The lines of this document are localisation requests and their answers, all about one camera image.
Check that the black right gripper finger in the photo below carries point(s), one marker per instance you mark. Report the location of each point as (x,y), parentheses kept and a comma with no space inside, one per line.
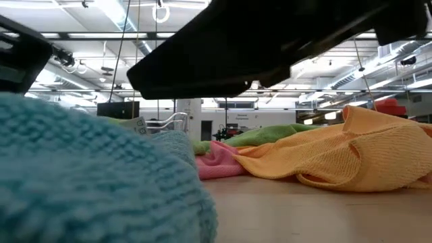
(202,67)

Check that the green microfiber towel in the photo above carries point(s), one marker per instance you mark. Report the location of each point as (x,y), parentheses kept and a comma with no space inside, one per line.
(202,148)
(270,133)

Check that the blue microfiber towel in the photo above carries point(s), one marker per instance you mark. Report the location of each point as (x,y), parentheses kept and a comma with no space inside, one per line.
(84,185)

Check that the pink microfiber towel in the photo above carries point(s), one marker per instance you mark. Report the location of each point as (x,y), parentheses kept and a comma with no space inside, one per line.
(219,162)

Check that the orange microfiber towel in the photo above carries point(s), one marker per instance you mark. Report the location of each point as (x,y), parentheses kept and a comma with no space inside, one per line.
(337,158)

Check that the black ceiling-mounted device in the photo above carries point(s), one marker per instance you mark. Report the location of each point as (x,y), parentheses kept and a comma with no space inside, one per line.
(65,59)

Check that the white square column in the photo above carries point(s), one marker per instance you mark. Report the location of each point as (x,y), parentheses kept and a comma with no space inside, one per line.
(189,114)

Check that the clear plastic bin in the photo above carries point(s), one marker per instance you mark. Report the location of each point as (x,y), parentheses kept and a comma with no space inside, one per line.
(168,121)

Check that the white ceiling air vent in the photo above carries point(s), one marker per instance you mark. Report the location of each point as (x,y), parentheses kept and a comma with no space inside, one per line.
(384,49)

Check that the black and red machine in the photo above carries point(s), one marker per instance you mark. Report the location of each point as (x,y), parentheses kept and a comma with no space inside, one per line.
(229,132)

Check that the long black ceiling beam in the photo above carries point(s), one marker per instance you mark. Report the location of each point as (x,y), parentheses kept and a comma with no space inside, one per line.
(101,35)

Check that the black ceiling speaker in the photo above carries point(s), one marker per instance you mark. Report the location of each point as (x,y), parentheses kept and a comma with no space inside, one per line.
(408,61)

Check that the black computer monitor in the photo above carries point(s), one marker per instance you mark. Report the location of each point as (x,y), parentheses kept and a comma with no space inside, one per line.
(118,109)

